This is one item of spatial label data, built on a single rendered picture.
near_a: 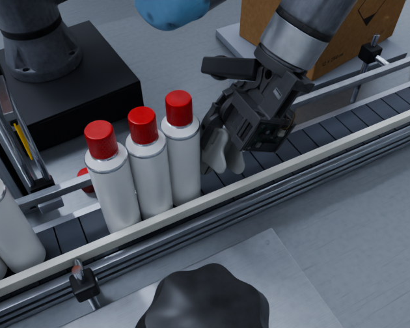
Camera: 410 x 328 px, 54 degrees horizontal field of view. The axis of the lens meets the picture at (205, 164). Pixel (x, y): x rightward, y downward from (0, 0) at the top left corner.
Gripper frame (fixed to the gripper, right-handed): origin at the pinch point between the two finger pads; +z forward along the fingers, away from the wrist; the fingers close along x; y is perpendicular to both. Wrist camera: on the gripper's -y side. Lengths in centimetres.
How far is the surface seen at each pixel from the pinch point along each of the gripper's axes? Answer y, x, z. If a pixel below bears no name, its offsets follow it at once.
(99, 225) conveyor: -0.6, -12.6, 13.6
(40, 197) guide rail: -2.9, -21.8, 9.5
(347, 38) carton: -18.5, 38.8, -21.0
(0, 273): 1.7, -25.8, 19.1
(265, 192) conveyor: 5.6, 10.0, 0.8
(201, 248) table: 7.5, 1.3, 11.4
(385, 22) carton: -21, 52, -27
